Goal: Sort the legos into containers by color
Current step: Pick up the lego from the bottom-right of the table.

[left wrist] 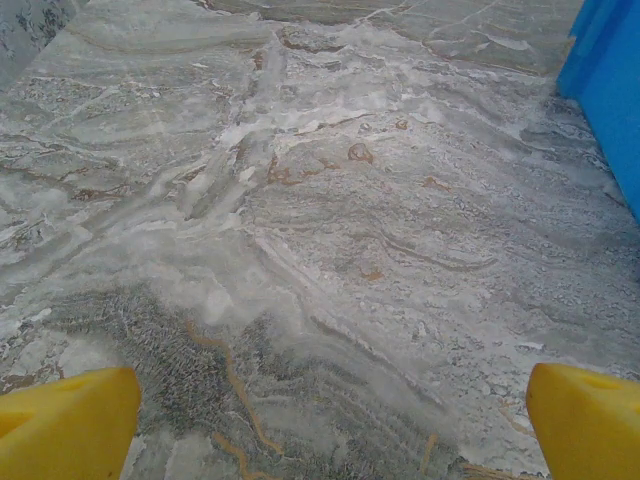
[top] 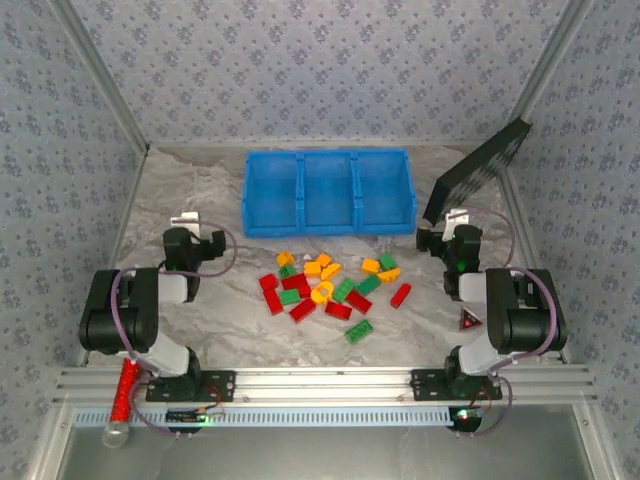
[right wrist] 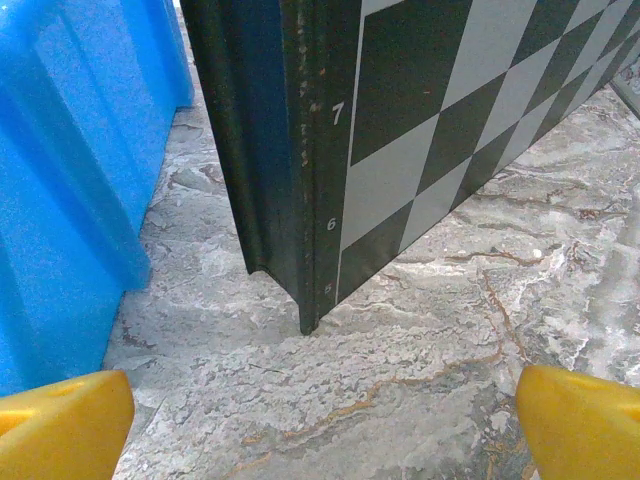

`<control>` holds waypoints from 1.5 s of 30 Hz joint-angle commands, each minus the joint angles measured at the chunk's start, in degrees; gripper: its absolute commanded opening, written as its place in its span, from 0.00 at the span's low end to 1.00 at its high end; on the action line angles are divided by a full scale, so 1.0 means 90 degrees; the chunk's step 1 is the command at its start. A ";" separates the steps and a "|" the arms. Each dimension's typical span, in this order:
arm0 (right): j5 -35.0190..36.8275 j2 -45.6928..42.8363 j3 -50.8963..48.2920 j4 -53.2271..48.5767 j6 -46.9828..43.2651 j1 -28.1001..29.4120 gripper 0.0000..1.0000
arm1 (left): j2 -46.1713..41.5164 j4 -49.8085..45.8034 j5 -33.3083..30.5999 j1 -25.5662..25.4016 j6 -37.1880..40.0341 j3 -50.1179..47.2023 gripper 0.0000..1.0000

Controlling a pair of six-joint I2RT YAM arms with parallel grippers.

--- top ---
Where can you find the green lego brick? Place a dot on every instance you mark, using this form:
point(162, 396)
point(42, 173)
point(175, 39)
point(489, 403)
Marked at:
point(367, 285)
point(359, 331)
point(387, 262)
point(344, 290)
point(289, 298)
point(287, 271)

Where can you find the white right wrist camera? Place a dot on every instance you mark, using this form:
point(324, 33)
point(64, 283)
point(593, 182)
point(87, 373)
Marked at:
point(457, 217)

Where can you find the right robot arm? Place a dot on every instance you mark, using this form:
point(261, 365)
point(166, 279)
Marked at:
point(525, 325)

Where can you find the yellow half-round lego brick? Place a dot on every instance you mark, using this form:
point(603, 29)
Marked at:
point(330, 271)
point(389, 274)

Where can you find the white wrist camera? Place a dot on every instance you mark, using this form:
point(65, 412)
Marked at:
point(457, 217)
point(185, 218)

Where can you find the yellow arch lego brick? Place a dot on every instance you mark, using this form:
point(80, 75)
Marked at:
point(316, 296)

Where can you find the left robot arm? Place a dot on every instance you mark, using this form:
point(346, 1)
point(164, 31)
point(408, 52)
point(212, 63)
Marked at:
point(100, 320)

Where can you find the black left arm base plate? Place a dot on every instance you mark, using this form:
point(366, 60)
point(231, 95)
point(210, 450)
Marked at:
point(222, 385)

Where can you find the red lego brick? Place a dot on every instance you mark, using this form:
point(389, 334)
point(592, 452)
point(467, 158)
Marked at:
point(295, 281)
point(302, 310)
point(401, 295)
point(273, 301)
point(338, 310)
point(268, 281)
point(359, 301)
point(305, 291)

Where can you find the blue three-compartment bin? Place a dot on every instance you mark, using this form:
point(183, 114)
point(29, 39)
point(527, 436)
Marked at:
point(272, 230)

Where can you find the red triangle sign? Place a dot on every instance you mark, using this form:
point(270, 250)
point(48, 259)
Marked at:
point(470, 321)

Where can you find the wide aluminium base rail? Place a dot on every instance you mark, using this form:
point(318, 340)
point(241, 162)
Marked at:
point(325, 385)

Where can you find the aluminium corner post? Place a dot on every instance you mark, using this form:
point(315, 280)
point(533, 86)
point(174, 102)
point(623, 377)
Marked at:
point(106, 75)
point(557, 50)

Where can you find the red glitter tube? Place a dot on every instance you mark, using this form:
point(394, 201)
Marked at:
point(122, 395)

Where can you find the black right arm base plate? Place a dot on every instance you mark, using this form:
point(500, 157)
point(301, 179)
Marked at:
point(425, 385)

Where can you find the black ribbed panel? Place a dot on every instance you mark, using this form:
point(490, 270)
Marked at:
point(475, 170)

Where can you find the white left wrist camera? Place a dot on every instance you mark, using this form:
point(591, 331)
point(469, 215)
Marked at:
point(185, 218)

